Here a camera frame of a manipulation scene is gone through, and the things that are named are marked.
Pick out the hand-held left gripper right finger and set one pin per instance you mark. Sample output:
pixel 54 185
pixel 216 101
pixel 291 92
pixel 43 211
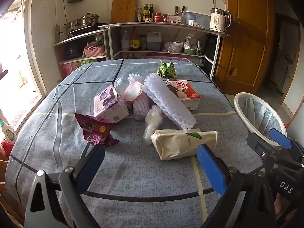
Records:
pixel 210 168

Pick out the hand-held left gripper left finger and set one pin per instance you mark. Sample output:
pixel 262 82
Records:
pixel 91 168

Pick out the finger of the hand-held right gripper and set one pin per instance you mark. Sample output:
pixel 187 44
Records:
pixel 261 146
pixel 281 139

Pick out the beige paper packet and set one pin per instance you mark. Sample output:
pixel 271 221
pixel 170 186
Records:
pixel 180 144

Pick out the purple snack wrapper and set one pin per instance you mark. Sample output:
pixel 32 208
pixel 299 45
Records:
pixel 95 129

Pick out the white round trash bin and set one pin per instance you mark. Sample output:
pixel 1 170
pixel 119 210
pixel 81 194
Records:
pixel 239 106

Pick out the purple milk carton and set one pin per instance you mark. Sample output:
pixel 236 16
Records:
pixel 106 103

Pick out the clear plastic bag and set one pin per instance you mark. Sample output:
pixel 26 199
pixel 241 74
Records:
pixel 152 121

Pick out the red strawberry milk carton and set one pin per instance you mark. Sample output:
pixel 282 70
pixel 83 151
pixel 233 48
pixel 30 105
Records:
pixel 188 92

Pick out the large white foam net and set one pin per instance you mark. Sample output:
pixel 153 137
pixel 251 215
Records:
pixel 166 99

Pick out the pink-rimmed plastic cup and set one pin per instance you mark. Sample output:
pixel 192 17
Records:
pixel 133 92

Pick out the small white foam net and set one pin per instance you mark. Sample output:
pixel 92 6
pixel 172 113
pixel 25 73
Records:
pixel 135 78

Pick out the green snack wrapper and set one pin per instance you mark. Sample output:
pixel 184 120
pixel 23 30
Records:
pixel 167 69

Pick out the person's right hand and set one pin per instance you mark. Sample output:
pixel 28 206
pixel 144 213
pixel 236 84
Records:
pixel 281 204

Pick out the clear bin liner bag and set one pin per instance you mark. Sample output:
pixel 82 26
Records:
pixel 261 116

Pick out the white green-label bottle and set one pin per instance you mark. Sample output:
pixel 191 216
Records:
pixel 9 133

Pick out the pink cardboard box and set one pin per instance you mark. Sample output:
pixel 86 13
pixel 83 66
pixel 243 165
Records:
pixel 70 69

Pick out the wooden door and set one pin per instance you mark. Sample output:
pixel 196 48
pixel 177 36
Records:
pixel 244 40

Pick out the green cardboard box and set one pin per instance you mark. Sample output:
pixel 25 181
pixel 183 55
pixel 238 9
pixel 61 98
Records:
pixel 86 63

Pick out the pink woven basket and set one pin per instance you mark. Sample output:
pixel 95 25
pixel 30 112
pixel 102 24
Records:
pixel 94 51

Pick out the pink plastic storage box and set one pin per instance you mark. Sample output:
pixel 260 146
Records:
pixel 166 59

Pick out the green small basket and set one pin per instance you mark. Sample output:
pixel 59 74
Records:
pixel 189 51

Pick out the black kitchen appliance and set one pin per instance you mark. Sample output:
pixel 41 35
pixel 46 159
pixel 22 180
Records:
pixel 72 51

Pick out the white food bags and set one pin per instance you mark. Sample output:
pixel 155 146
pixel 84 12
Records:
pixel 192 41

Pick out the white plastic tub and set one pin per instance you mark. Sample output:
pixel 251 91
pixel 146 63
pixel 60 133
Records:
pixel 178 45

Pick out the tied plastic bag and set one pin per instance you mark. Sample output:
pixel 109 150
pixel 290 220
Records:
pixel 169 47

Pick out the white plastic bottle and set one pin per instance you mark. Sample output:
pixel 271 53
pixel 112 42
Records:
pixel 125 41

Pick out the white electric kettle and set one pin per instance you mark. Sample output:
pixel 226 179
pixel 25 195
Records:
pixel 217 21

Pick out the low white shelf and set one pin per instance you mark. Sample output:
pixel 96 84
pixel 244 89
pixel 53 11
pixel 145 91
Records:
pixel 78 36

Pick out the soy sauce bottle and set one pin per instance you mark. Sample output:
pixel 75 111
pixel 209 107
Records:
pixel 135 40

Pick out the glass jar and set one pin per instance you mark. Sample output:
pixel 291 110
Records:
pixel 143 42

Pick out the dark liquid jerry can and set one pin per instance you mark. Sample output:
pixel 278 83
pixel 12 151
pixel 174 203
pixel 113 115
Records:
pixel 154 41

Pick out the black induction cooker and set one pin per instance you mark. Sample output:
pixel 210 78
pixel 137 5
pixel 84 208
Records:
pixel 83 29

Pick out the window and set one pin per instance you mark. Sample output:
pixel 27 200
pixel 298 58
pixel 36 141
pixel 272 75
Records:
pixel 14 52

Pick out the clear storage box blue lid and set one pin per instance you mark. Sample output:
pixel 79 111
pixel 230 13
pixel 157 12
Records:
pixel 198 17

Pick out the white metal shelf rack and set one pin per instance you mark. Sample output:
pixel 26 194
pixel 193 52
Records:
pixel 166 26

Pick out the steel steamer pot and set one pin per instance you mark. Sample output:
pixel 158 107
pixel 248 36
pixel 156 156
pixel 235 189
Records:
pixel 89 19

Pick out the pink knife holder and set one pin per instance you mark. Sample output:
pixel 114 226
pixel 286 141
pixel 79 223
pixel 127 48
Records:
pixel 174 19

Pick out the steel cup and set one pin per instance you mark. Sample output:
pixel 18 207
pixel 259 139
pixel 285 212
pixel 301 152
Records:
pixel 165 18

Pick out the tin can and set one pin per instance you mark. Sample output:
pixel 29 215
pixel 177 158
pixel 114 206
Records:
pixel 147 19

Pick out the red jar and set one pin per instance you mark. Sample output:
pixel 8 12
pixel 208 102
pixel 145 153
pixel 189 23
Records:
pixel 157 17

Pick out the wooden cutting board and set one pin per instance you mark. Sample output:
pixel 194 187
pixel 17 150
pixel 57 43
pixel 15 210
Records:
pixel 124 8

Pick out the green glass bottle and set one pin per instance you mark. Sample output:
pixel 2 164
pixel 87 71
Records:
pixel 145 11

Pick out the dark glass bottle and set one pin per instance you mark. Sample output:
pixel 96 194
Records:
pixel 151 10

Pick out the wall power strip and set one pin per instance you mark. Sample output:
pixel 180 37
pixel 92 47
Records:
pixel 56 34

